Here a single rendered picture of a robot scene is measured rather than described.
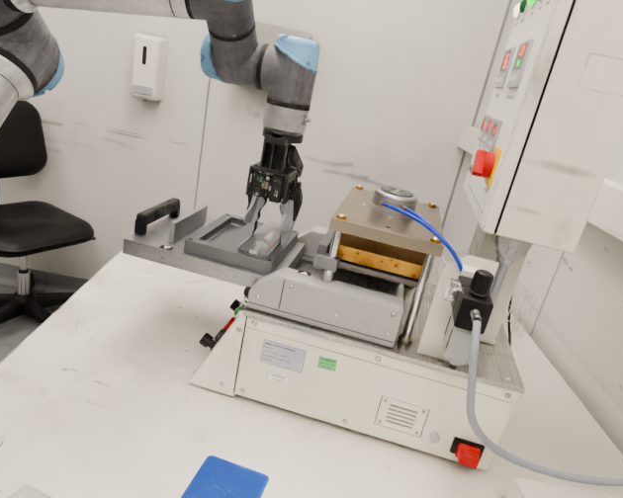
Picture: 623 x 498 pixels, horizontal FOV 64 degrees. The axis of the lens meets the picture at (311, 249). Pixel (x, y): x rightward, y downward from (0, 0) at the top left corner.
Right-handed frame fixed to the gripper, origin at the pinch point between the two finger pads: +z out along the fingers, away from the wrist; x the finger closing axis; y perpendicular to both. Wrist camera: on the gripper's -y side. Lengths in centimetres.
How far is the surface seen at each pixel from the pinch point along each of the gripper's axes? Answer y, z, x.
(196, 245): 9.9, 1.9, -10.2
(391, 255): 8.9, -5.2, 23.4
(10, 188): -112, 52, -156
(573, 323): -34, 15, 72
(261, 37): -122, -37, -47
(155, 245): 10.3, 3.9, -17.6
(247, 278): 10.9, 4.9, 0.4
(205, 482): 36.0, 25.5, 6.1
